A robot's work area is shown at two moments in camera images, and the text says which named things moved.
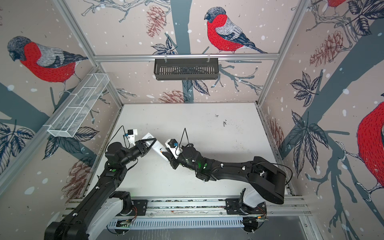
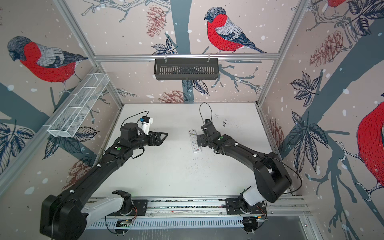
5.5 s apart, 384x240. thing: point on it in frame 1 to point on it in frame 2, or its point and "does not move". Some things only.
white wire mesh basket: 78,105 does not move
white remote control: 157,146 to 196,148
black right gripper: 171,156 to 205,141
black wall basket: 186,68 does not move
